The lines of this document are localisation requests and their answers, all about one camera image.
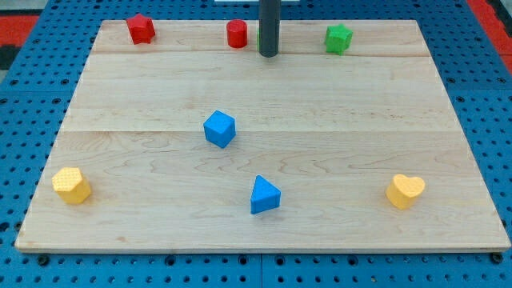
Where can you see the red cylinder block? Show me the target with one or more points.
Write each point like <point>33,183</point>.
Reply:
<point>237,33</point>

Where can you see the blue triangle block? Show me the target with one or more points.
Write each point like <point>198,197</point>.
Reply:
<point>265,196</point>

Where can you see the wooden board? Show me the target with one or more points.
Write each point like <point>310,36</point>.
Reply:
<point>329,131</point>

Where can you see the red star block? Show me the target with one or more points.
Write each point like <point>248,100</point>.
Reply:
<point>141,29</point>

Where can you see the yellow hexagon block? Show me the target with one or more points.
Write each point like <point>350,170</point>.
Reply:
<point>71,185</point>

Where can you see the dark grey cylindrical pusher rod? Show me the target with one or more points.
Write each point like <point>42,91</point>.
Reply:
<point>269,25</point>

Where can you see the yellow heart block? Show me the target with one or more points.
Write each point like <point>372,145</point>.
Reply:
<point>403,191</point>

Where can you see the blue cube block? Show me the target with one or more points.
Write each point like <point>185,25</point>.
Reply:
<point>219,129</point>

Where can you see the green star block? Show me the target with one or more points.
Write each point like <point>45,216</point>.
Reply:
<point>338,39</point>

